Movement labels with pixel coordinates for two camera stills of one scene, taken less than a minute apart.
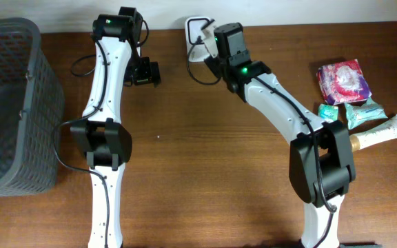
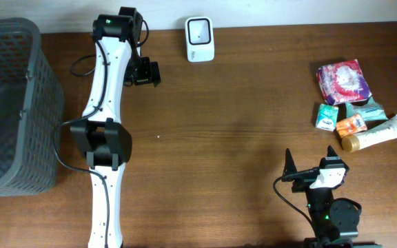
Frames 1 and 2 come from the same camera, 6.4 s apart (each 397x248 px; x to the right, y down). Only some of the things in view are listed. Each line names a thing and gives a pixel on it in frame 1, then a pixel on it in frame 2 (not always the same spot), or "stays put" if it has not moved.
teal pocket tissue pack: [327, 112] stays put
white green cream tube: [395, 129] stays put
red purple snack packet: [343, 82] stays put
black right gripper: [211, 64] -> [302, 184]
